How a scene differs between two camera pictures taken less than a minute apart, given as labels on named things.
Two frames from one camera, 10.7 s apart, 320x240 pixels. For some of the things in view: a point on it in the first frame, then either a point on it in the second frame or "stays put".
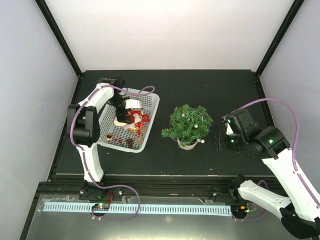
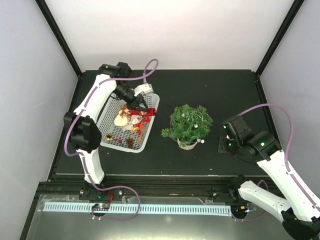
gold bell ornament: (109, 136) stays put
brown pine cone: (130, 142) stays put
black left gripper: (122, 118) to (134, 104)
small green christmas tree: (188, 124) stays put
